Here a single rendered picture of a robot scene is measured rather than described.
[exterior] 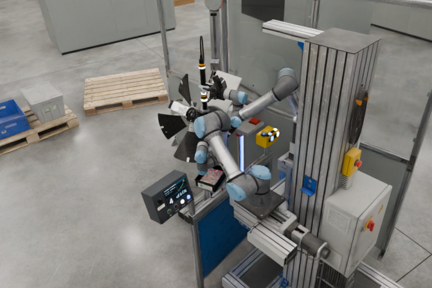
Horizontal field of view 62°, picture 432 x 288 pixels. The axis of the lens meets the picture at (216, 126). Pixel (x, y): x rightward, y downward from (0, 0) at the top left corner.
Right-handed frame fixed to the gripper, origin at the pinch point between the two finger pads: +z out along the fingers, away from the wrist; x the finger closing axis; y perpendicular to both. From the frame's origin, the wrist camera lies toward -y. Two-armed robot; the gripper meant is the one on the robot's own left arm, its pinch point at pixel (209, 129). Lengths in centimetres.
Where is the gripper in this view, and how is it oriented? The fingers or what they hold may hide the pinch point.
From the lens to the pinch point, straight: 261.4
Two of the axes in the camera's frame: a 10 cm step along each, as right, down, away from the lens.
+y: -9.8, 0.8, 1.6
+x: 1.5, 8.4, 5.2
